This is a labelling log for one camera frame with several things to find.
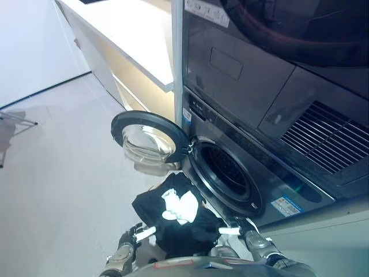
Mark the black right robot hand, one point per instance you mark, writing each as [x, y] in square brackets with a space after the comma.
[233, 228]

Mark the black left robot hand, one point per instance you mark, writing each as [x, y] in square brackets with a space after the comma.
[142, 233]

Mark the black garment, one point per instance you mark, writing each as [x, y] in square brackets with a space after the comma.
[184, 233]

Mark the white garment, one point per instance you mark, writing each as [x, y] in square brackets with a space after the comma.
[180, 206]

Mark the dark grey washing machine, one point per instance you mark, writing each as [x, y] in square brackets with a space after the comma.
[276, 184]

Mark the round washing machine door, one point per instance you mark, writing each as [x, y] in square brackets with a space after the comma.
[144, 138]

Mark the folding clothes drying rack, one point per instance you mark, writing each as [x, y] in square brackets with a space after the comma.
[11, 121]

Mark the grey robot torso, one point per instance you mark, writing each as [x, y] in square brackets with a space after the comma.
[207, 267]

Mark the blue white energy label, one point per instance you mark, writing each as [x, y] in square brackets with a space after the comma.
[286, 205]

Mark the small blue label sticker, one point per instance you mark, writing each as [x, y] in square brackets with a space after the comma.
[186, 115]

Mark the dark grey stacked dryer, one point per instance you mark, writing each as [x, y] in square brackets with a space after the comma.
[248, 57]

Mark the silver vertical side panel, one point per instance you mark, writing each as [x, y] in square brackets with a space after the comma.
[178, 57]

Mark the white counter cabinet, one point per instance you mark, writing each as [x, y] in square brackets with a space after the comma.
[124, 43]

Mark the white instruction sticker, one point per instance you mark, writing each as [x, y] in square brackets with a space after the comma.
[206, 11]

